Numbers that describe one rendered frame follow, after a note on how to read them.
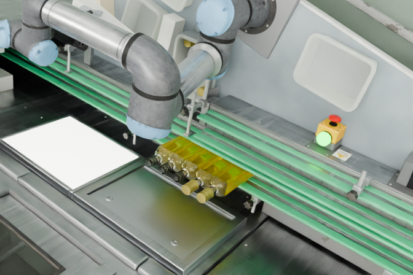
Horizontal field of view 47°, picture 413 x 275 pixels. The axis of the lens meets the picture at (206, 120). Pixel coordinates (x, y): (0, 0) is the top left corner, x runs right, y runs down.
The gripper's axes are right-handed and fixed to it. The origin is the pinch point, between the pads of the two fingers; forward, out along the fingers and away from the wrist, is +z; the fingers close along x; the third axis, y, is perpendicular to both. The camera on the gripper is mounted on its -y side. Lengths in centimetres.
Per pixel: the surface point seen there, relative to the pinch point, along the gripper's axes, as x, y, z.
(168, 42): 6.3, -9.6, 28.3
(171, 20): -1.7, -7.2, 28.3
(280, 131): 4, -65, 24
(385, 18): -28, -61, 89
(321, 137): -4, -77, 24
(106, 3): 11.7, 26.6, 29.8
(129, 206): 38, -46, -13
